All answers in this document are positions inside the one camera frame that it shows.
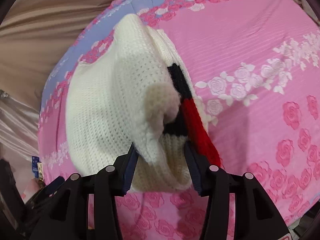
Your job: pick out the white red black knit sweater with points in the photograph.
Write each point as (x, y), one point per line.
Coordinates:
(139, 93)

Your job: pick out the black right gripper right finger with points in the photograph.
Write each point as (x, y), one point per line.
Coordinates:
(256, 216)

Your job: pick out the pink floral bed sheet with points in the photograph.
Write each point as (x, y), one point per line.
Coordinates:
(254, 66)

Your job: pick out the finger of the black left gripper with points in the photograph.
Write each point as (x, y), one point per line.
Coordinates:
(42, 199)

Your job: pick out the beige satin blanket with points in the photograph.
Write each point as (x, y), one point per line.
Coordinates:
(35, 34)

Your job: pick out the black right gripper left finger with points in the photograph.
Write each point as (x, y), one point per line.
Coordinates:
(85, 207)

